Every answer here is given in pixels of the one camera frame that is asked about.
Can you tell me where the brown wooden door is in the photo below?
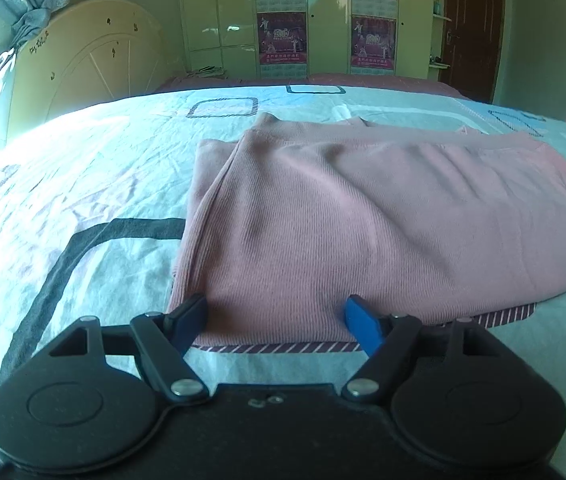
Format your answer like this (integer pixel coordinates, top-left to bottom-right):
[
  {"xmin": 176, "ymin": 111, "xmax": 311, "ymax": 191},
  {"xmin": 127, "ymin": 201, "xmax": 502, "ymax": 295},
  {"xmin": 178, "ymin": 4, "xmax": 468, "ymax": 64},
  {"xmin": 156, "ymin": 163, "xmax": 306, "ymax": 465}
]
[{"xmin": 440, "ymin": 0, "xmax": 507, "ymax": 104}]

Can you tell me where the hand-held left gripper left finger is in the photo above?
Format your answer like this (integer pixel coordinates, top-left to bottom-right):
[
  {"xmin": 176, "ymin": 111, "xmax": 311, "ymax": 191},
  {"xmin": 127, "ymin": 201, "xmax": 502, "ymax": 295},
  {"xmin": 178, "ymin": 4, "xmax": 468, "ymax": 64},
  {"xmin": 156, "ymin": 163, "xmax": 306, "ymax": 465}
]
[{"xmin": 49, "ymin": 294, "xmax": 211, "ymax": 404}]

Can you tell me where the cream wardrobe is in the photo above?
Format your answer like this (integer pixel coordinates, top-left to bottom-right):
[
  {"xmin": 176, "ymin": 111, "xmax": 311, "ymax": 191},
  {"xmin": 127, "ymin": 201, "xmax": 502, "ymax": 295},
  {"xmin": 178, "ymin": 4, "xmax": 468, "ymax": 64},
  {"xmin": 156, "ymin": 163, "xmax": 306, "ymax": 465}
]
[{"xmin": 178, "ymin": 0, "xmax": 436, "ymax": 81}]

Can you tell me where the pink sweater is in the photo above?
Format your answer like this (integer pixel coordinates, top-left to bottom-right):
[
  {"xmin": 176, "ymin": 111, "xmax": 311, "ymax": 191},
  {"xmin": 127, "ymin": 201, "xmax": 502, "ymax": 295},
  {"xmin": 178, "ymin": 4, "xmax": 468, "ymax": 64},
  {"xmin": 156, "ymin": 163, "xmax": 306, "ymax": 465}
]
[{"xmin": 168, "ymin": 112, "xmax": 566, "ymax": 350}]

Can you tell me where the cream round headboard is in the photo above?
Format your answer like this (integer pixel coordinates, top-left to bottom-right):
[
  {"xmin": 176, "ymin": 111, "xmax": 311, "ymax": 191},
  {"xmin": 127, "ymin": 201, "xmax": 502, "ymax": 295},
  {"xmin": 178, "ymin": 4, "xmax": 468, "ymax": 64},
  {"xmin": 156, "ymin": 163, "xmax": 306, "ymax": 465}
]
[{"xmin": 8, "ymin": 0, "xmax": 175, "ymax": 122}]

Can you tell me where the corner shelf unit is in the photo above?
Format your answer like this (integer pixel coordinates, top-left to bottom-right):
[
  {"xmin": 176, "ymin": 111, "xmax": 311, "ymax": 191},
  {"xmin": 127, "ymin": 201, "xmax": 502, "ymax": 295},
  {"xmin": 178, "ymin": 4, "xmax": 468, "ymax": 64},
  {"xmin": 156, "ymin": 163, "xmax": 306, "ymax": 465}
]
[{"xmin": 430, "ymin": 0, "xmax": 455, "ymax": 71}]

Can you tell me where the patterned bed sheet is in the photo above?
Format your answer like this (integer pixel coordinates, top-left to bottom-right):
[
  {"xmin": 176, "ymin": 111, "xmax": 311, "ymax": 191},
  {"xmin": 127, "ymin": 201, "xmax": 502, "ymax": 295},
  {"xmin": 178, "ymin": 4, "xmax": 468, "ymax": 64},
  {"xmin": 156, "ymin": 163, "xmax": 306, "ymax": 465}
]
[{"xmin": 0, "ymin": 80, "xmax": 566, "ymax": 480}]

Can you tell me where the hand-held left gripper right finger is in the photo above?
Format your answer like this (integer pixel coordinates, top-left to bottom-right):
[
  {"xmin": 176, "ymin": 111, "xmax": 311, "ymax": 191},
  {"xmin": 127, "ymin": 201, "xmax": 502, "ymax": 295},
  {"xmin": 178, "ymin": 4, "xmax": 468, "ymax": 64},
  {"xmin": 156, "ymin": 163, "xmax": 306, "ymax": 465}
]
[{"xmin": 341, "ymin": 294, "xmax": 490, "ymax": 404}]

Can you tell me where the stack of papers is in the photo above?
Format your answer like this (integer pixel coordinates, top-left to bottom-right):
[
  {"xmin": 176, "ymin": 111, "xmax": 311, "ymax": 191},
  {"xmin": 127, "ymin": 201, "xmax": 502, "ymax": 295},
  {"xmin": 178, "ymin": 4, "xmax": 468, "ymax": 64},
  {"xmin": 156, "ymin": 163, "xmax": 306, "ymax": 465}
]
[{"xmin": 185, "ymin": 64, "xmax": 227, "ymax": 79}]

